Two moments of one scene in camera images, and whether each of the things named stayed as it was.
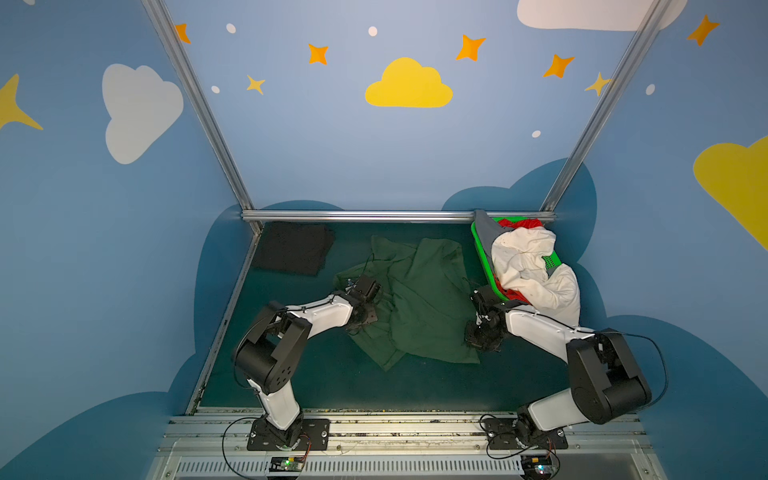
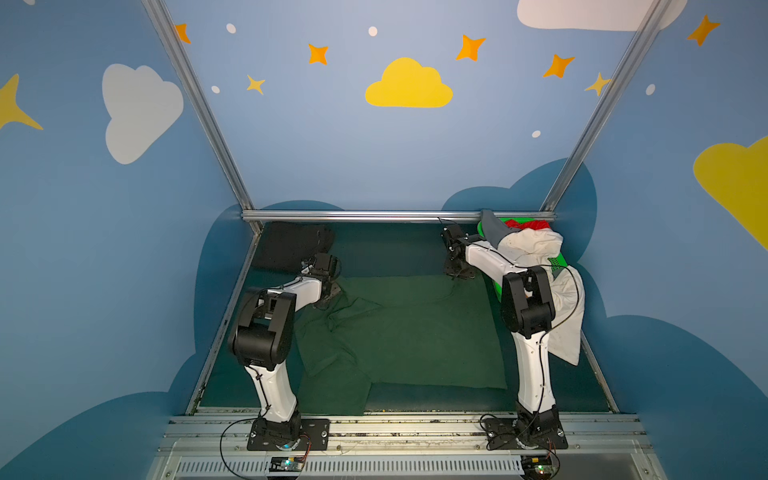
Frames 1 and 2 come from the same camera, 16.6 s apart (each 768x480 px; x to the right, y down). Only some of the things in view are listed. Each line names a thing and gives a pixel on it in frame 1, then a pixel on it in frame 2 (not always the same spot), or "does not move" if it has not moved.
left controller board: [287, 464] does not move
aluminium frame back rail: [391, 217] does not move
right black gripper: [478, 336] -> [455, 263]
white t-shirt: [518, 259] does not move
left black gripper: [367, 289] -> [327, 288]
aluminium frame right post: [643, 42] does not move
